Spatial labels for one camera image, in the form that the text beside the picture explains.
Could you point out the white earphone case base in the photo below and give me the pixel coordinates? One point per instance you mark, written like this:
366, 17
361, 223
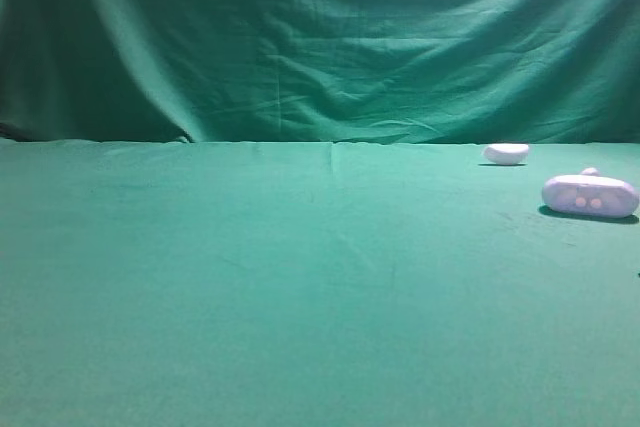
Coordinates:
590, 195

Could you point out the white earphone case lid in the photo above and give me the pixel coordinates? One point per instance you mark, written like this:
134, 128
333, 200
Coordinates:
506, 154

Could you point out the green backdrop cloth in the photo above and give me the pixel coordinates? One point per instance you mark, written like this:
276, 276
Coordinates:
384, 71

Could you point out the green table cloth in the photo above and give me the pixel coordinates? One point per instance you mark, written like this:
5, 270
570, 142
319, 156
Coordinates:
311, 284

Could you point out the small white earbud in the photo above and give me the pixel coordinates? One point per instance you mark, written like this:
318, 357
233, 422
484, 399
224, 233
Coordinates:
591, 171

